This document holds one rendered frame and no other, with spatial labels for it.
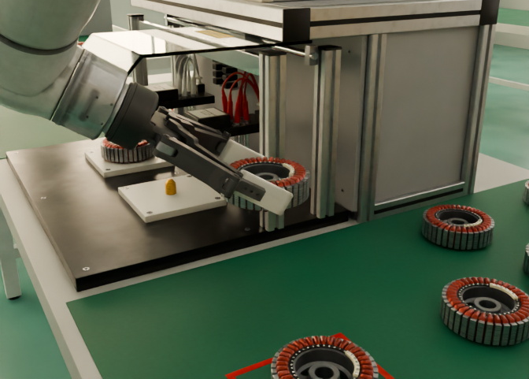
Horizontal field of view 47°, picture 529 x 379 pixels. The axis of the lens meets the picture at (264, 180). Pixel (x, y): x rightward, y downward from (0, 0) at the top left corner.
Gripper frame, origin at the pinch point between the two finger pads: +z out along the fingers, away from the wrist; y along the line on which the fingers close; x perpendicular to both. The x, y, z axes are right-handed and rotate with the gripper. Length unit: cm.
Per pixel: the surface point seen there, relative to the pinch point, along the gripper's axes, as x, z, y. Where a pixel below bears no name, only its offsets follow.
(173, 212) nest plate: -17.9, -2.5, -23.9
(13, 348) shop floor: -111, -8, -102
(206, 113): -2.1, -3.5, -34.3
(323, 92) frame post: 12.1, 7.9, -19.0
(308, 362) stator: -12.2, 9.2, 17.2
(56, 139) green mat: -34, -24, -81
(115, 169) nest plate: -23, -12, -47
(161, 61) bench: -22, 2, -199
